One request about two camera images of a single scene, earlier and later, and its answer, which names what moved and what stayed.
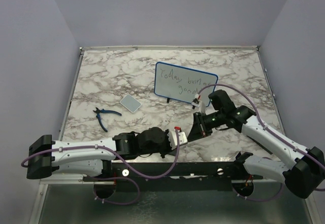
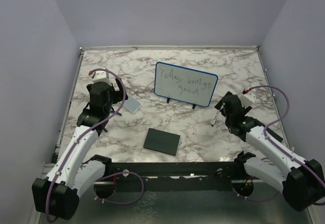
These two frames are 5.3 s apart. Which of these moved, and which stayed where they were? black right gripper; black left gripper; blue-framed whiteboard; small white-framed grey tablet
Moved: black left gripper; black right gripper
Stayed: blue-framed whiteboard; small white-framed grey tablet
